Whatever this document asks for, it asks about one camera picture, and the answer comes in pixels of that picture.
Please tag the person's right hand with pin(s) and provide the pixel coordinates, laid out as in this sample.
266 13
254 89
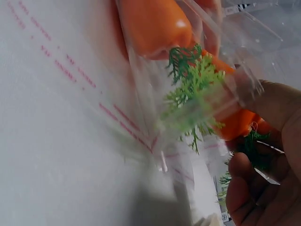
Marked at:
289 150

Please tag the person's left hand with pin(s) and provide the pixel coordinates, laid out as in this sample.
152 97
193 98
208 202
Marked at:
211 28

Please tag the person's left fingers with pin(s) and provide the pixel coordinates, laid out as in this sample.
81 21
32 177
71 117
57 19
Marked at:
211 28

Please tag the orange toy carrot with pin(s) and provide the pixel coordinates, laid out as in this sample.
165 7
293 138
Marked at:
152 26
237 124

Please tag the clear red-printed plastic bag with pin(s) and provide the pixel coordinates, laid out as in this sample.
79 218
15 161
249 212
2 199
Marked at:
98 70

